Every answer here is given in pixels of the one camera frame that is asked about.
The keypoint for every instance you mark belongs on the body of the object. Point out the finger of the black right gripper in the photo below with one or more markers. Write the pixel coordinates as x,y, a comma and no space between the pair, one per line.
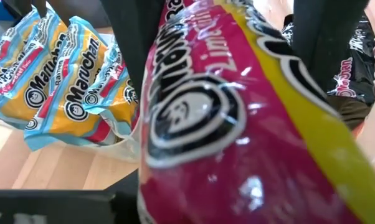
321,43
134,40

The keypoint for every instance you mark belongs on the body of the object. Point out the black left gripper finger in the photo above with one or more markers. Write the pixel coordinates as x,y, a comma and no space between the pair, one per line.
125,202

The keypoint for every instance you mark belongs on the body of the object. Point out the black fire noodle packet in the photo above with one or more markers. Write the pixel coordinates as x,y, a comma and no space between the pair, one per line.
358,71

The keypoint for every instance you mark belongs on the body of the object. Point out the silver-blue snack packets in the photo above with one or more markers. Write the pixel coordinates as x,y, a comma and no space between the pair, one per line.
125,151

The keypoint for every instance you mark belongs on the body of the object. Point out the lime chili shrimp ramen packet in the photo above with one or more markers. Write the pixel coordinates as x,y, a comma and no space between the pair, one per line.
237,140

